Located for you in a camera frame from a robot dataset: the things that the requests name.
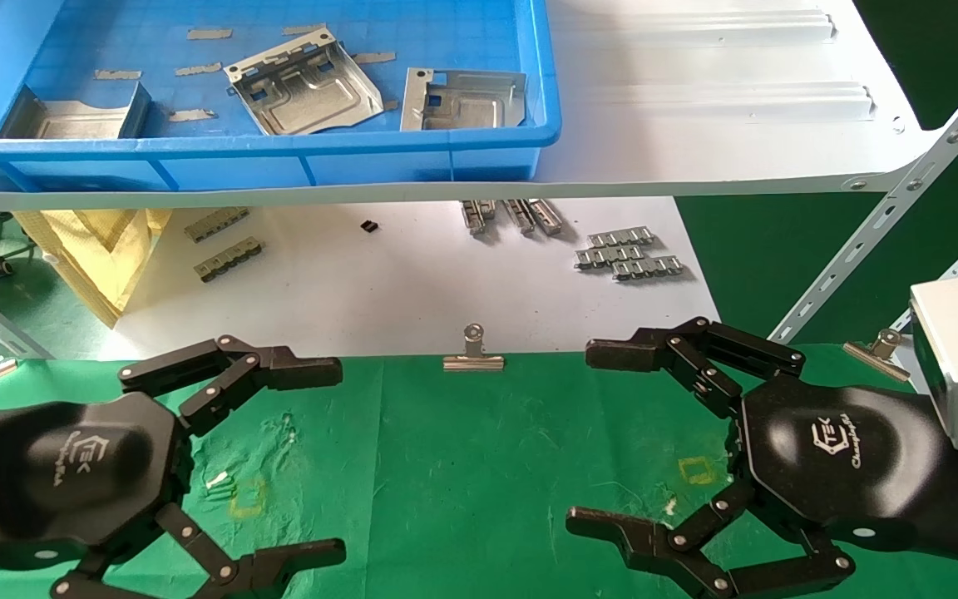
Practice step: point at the long white perforated shelf post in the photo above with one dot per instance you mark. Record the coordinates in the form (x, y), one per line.
(903, 191)

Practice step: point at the green cloth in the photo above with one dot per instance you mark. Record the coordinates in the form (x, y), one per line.
(446, 466)

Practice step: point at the yellow padded bag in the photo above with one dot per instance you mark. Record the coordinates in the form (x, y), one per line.
(96, 258)

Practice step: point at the metal plate with square hole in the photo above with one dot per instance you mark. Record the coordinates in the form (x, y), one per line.
(471, 108)

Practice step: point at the large stamped metal plate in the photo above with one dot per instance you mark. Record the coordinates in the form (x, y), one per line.
(304, 87)

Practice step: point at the white metal shelf board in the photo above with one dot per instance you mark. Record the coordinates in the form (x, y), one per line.
(695, 125)

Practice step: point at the small white scrap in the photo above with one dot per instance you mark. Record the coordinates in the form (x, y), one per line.
(217, 480)

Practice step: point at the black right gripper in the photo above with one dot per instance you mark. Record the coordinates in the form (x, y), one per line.
(837, 457)

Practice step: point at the bent metal channel part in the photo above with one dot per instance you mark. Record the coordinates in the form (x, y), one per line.
(71, 125)

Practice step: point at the silver metal bracket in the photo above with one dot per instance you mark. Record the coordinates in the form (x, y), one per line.
(519, 216)
(547, 216)
(476, 216)

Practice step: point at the silver toothed connector strip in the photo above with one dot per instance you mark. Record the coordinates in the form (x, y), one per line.
(622, 238)
(609, 255)
(648, 267)

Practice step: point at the blue plastic bin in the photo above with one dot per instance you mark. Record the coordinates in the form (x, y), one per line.
(279, 162)

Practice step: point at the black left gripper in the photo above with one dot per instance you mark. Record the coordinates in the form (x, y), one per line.
(71, 474)

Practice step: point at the grey perforated shelf post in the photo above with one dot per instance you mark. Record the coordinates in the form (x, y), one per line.
(17, 339)

